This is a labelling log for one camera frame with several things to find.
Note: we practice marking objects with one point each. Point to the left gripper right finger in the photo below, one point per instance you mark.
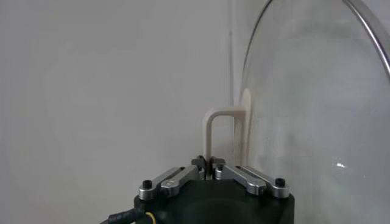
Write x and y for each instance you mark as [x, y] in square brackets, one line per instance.
[243, 179]

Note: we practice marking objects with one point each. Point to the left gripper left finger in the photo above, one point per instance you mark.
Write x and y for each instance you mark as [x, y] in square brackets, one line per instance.
[179, 179]

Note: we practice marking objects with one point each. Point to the round glass pot lid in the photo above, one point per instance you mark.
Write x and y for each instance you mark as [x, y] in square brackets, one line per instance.
[304, 91]

